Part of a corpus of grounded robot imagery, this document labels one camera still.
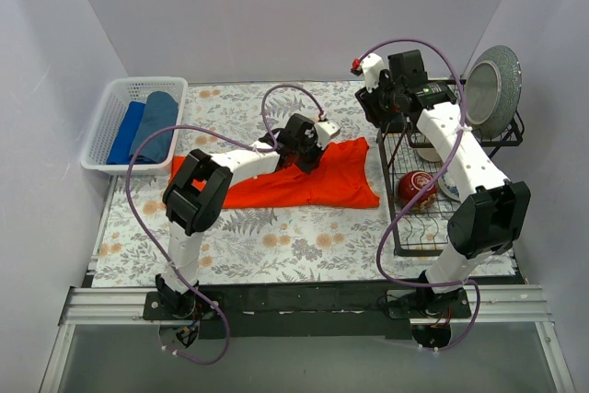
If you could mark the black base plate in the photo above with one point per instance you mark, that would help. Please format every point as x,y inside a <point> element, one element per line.
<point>305,309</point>

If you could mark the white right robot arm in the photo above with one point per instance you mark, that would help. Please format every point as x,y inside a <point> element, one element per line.
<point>492,207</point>

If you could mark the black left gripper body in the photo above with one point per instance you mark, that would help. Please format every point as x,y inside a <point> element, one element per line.
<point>308,161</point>

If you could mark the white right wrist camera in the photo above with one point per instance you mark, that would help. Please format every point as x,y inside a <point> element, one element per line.
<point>369,68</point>

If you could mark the white blue patterned bowl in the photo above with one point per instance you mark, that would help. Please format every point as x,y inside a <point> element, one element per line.
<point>448,187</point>

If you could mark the floral patterned table cloth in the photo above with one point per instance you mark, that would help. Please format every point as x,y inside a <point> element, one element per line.
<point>300,244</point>

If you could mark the orange t shirt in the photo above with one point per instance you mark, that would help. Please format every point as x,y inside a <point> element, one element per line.
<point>338,181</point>

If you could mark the grey patterned plate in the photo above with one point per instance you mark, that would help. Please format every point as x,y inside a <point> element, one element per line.
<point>493,90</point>

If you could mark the red bowl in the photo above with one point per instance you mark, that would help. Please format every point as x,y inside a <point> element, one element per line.
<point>411,184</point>

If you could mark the black wire dish rack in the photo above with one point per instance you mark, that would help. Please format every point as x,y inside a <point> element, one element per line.
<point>424,234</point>

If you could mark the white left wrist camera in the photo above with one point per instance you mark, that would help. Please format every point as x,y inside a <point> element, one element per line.
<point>326,131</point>

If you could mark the royal blue rolled shirt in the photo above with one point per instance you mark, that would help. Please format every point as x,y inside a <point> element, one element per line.
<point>120,149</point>

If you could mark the grey blue rolled shirt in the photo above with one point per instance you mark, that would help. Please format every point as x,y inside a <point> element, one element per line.
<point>160,111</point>

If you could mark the aluminium frame rail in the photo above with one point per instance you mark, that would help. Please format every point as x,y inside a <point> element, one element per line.
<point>493,303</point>

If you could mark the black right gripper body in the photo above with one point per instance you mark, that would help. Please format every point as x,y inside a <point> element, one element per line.
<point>369,105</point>

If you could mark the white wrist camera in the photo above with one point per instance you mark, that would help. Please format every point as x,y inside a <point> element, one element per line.
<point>326,131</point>
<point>369,68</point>

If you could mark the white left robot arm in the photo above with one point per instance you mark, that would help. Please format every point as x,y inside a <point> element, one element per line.
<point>196,194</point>

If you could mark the white plastic basket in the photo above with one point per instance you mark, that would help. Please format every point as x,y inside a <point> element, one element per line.
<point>115,100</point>

